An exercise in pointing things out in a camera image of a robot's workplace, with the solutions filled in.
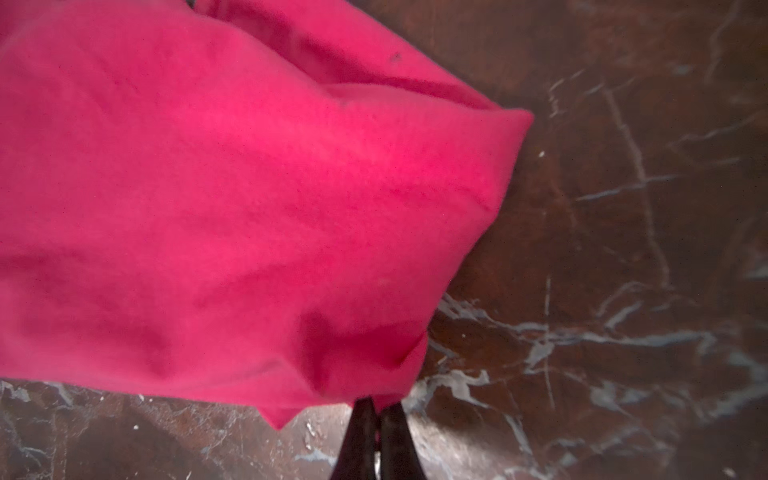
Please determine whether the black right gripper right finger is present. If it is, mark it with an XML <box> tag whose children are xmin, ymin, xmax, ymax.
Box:
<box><xmin>379</xmin><ymin>403</ymin><xmax>427</xmax><ymax>480</ymax></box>

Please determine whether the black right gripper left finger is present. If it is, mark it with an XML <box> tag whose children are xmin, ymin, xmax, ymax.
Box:
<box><xmin>330</xmin><ymin>398</ymin><xmax>378</xmax><ymax>480</ymax></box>

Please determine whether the magenta t-shirt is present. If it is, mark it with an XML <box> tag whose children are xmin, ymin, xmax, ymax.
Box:
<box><xmin>1</xmin><ymin>1</ymin><xmax>534</xmax><ymax>427</ymax></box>

